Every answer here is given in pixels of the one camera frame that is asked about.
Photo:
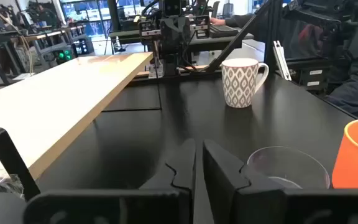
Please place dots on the white metal bracket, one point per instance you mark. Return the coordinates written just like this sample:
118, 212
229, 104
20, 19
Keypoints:
281, 60

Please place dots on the white grey patterned mug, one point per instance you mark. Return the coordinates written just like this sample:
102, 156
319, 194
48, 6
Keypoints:
239, 84

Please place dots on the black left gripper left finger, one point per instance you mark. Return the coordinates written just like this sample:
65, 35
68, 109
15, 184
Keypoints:
166, 205

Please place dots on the wooden shelf with black legs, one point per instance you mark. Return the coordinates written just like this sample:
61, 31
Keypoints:
57, 93

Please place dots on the person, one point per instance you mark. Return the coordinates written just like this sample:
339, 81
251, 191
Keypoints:
353, 93

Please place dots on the dark office desk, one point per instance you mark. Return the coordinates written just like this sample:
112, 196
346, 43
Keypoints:
129, 34

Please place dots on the device with green lights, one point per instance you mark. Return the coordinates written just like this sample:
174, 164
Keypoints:
64, 55

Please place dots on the black computer keyboard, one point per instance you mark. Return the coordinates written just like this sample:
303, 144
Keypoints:
224, 31

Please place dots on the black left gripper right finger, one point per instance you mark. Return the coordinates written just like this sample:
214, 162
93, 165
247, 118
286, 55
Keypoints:
244, 205

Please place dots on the person's hand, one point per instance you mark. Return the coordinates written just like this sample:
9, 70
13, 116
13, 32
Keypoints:
217, 21

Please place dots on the clear glass mug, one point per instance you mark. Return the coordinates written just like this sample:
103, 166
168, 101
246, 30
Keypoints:
303, 174

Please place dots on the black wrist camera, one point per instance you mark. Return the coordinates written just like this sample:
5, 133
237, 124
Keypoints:
172, 7

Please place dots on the black box with white labels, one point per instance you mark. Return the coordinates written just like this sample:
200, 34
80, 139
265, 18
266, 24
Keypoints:
314, 77

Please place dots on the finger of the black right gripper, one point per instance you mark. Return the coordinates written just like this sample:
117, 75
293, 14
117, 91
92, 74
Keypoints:
170, 34
181, 34

